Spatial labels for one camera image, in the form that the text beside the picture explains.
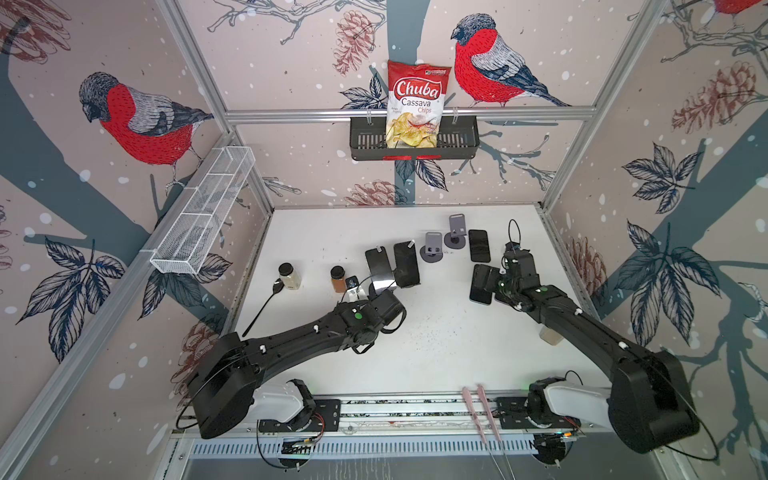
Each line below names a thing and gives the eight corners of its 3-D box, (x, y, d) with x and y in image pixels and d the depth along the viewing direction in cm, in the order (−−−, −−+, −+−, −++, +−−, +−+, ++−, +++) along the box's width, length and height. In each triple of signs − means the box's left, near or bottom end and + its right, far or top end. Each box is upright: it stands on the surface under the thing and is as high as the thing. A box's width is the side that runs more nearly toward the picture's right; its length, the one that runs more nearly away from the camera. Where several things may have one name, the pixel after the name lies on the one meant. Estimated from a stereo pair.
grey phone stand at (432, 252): (421, 262, 106) (422, 249, 100) (419, 245, 111) (421, 232, 105) (441, 262, 106) (443, 249, 100) (438, 245, 111) (441, 232, 105)
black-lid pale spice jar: (285, 290, 99) (276, 274, 91) (288, 279, 102) (280, 262, 94) (300, 290, 99) (291, 274, 91) (302, 279, 102) (294, 262, 94)
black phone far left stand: (370, 297, 96) (368, 278, 87) (362, 273, 103) (358, 252, 93) (395, 289, 98) (395, 269, 89) (385, 266, 104) (384, 245, 95)
